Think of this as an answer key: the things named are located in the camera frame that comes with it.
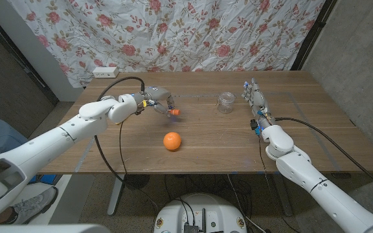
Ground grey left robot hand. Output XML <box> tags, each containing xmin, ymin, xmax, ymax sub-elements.
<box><xmin>131</xmin><ymin>85</ymin><xmax>176</xmax><ymax>118</ymax></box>

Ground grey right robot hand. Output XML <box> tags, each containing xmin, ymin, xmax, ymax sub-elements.
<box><xmin>240</xmin><ymin>77</ymin><xmax>277</xmax><ymax>132</ymax></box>

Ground clear glass jar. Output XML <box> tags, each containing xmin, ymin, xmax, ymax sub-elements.
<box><xmin>217</xmin><ymin>91</ymin><xmax>236</xmax><ymax>115</ymax></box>

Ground orange fruit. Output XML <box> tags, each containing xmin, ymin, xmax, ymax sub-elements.
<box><xmin>163</xmin><ymin>131</ymin><xmax>183</xmax><ymax>151</ymax></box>

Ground white power strip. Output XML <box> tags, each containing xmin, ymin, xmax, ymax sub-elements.
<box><xmin>92</xmin><ymin>66</ymin><xmax>120</xmax><ymax>79</ymax></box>

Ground floral backdrop cloth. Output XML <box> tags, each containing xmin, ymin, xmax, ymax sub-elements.
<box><xmin>10</xmin><ymin>0</ymin><xmax>326</xmax><ymax>89</ymax></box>

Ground black backdrop stand pole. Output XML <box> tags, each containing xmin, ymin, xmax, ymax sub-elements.
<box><xmin>290</xmin><ymin>0</ymin><xmax>338</xmax><ymax>71</ymax></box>

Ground black round floor base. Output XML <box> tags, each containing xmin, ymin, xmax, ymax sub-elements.
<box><xmin>124</xmin><ymin>173</ymin><xmax>151</xmax><ymax>190</ymax></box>

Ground grey table leg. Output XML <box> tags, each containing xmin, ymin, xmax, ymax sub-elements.
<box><xmin>272</xmin><ymin>173</ymin><xmax>294</xmax><ymax>217</ymax></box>

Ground white table leg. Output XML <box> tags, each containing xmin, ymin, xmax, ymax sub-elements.
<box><xmin>107</xmin><ymin>173</ymin><xmax>126</xmax><ymax>217</ymax></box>

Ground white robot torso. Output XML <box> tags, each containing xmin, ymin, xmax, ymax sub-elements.
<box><xmin>153</xmin><ymin>193</ymin><xmax>248</xmax><ymax>233</ymax></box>

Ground grey sneaker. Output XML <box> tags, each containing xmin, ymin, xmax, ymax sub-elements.
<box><xmin>3</xmin><ymin>186</ymin><xmax>59</xmax><ymax>225</ymax></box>

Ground person's bare leg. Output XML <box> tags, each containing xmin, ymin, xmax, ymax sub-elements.
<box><xmin>0</xmin><ymin>206</ymin><xmax>14</xmax><ymax>225</ymax></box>

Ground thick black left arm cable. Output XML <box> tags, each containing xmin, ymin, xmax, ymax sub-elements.
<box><xmin>94</xmin><ymin>76</ymin><xmax>159</xmax><ymax>224</ymax></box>

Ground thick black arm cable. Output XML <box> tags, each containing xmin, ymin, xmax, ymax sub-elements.
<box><xmin>275</xmin><ymin>116</ymin><xmax>373</xmax><ymax>197</ymax></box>
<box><xmin>94</xmin><ymin>76</ymin><xmax>159</xmax><ymax>224</ymax></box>

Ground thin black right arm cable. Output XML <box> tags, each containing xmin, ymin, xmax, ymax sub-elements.
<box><xmin>258</xmin><ymin>137</ymin><xmax>299</xmax><ymax>233</ymax></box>

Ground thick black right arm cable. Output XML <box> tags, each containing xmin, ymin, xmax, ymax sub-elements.
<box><xmin>275</xmin><ymin>116</ymin><xmax>373</xmax><ymax>197</ymax></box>

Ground white floor cable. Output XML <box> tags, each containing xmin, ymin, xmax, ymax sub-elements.
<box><xmin>227</xmin><ymin>174</ymin><xmax>267</xmax><ymax>233</ymax></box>

